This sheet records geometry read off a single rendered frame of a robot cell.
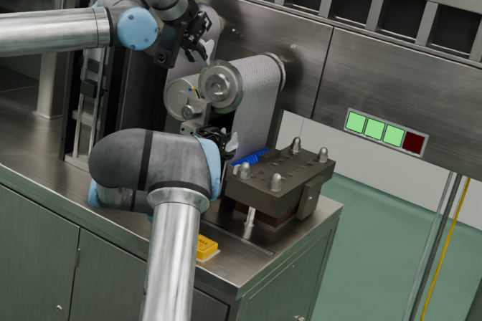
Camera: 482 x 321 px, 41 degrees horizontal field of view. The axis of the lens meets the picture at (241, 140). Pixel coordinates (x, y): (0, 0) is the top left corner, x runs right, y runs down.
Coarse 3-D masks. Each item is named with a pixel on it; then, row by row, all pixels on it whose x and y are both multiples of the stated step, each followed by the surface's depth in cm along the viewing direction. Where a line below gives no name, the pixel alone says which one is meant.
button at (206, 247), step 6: (198, 240) 163; (204, 240) 163; (210, 240) 164; (198, 246) 160; (204, 246) 161; (210, 246) 161; (216, 246) 163; (198, 252) 159; (204, 252) 158; (210, 252) 161; (198, 258) 159; (204, 258) 159
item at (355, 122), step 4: (352, 112) 193; (352, 116) 194; (356, 116) 193; (360, 116) 192; (348, 120) 195; (352, 120) 194; (356, 120) 193; (360, 120) 193; (364, 120) 192; (348, 124) 195; (352, 124) 194; (356, 124) 193; (360, 124) 193; (352, 128) 194; (356, 128) 194; (360, 128) 193; (360, 132) 193
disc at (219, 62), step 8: (216, 64) 176; (224, 64) 175; (232, 64) 174; (200, 72) 179; (232, 72) 174; (200, 80) 180; (240, 80) 173; (200, 88) 180; (240, 88) 174; (200, 96) 181; (240, 96) 174; (232, 104) 176; (224, 112) 178
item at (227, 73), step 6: (216, 66) 176; (210, 72) 177; (216, 72) 176; (222, 72) 175; (228, 72) 174; (204, 78) 178; (228, 78) 174; (234, 78) 173; (204, 84) 178; (234, 84) 174; (204, 90) 179; (234, 90) 174; (204, 96) 179; (234, 96) 174; (216, 102) 178; (222, 102) 177; (228, 102) 176
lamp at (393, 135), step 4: (388, 128) 189; (392, 128) 188; (396, 128) 188; (388, 132) 189; (392, 132) 188; (396, 132) 188; (400, 132) 187; (384, 136) 190; (388, 136) 189; (392, 136) 189; (396, 136) 188; (400, 136) 187; (384, 140) 190; (388, 140) 190; (392, 140) 189; (396, 140) 188; (400, 140) 188; (396, 144) 189
